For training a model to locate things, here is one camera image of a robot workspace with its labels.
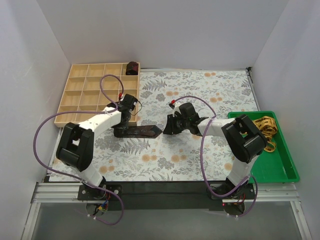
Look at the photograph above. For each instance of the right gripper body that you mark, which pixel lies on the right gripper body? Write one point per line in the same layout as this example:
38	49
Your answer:
176	124

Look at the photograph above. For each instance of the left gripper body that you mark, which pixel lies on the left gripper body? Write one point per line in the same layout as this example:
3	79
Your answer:
119	131

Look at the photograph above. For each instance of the dark brown patterned tie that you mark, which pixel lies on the dark brown patterned tie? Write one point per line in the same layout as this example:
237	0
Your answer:
141	132

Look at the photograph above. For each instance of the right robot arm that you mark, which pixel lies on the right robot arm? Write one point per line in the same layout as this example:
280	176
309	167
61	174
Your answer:
245	140

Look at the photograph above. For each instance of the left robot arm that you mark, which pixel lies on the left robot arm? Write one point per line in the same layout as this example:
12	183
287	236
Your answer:
76	146

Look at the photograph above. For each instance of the rolled dark red tie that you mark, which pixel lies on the rolled dark red tie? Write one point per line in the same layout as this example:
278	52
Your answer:
132	69

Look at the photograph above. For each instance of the wooden compartment tray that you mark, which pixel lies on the wooden compartment tray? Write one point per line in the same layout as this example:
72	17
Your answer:
85	88

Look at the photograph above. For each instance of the yellow patterned tie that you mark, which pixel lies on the yellow patterned tie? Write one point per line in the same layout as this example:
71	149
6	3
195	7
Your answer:
267	125

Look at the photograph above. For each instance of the green plastic bin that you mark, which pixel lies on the green plastic bin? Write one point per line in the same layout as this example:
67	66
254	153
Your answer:
272	167

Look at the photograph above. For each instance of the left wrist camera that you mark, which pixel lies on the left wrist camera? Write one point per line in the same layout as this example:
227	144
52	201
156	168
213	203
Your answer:
120	96

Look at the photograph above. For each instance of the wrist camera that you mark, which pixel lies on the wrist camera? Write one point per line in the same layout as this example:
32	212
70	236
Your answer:
175	109
120	96

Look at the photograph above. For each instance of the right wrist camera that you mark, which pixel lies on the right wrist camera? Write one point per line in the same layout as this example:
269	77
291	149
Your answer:
175	109

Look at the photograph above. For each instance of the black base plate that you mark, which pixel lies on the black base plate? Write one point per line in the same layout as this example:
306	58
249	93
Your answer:
158	195

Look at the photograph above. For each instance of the aluminium frame rail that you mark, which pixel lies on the aluminium frame rail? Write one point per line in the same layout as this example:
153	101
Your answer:
66	192

